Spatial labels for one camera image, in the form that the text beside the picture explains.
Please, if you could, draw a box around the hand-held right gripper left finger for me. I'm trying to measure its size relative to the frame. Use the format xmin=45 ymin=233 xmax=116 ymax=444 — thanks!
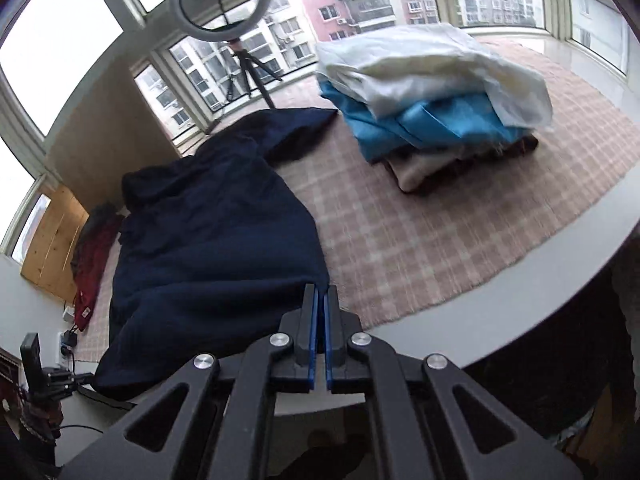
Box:
xmin=59 ymin=283 xmax=319 ymax=480

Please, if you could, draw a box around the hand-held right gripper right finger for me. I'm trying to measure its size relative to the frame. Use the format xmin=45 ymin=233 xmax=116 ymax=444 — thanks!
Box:
xmin=322 ymin=283 xmax=586 ymax=480

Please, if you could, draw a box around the navy blue garment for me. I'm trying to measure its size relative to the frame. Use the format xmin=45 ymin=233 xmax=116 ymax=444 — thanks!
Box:
xmin=92 ymin=107 xmax=341 ymax=403

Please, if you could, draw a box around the person's left forearm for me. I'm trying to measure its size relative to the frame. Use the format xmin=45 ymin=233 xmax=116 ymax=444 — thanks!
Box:
xmin=0 ymin=400 xmax=66 ymax=480

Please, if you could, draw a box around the stack of folded coloured clothes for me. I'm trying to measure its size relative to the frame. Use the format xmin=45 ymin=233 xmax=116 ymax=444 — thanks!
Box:
xmin=382 ymin=132 xmax=540 ymax=196

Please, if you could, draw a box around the white power strip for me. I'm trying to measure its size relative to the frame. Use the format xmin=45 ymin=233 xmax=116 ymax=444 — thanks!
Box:
xmin=57 ymin=329 xmax=77 ymax=367

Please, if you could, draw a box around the red garment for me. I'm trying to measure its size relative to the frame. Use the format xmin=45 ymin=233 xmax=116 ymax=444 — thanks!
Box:
xmin=72 ymin=210 xmax=123 ymax=333

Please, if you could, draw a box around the pine wood board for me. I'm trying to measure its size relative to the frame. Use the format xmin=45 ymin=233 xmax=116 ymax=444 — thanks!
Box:
xmin=20 ymin=182 xmax=91 ymax=303

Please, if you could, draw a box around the pink plaid blanket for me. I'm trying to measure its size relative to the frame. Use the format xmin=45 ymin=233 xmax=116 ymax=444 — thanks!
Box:
xmin=75 ymin=35 xmax=640 ymax=361

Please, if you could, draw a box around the dark grey garment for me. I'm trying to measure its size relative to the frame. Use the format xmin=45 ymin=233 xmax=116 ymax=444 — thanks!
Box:
xmin=87 ymin=202 xmax=126 ymax=228

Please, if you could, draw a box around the beige pink folded garment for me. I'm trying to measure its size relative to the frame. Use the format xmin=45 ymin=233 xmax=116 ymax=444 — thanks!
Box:
xmin=386 ymin=150 xmax=481 ymax=192

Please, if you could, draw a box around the white mattress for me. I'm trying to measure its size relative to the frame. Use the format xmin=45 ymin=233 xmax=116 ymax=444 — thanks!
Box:
xmin=50 ymin=25 xmax=640 ymax=461

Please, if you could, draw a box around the light blue folded garment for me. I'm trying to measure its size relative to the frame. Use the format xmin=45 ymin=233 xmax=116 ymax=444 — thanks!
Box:
xmin=320 ymin=82 xmax=531 ymax=163

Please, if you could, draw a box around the light wooden panel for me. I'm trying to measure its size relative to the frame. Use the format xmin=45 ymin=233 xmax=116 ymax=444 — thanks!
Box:
xmin=45 ymin=57 xmax=201 ymax=211

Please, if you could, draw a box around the black tripod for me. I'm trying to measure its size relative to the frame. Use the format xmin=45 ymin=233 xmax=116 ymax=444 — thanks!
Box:
xmin=202 ymin=40 xmax=285 ymax=136

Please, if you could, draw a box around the white folded garment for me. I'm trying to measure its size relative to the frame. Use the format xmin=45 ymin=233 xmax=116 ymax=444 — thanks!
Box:
xmin=316 ymin=24 xmax=554 ymax=134

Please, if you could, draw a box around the pink apartment building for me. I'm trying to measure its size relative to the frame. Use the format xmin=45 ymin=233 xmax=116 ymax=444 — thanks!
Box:
xmin=300 ymin=0 xmax=442 ymax=43

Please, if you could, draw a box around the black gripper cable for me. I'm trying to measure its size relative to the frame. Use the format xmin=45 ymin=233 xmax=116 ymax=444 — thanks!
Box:
xmin=54 ymin=424 xmax=107 ymax=437

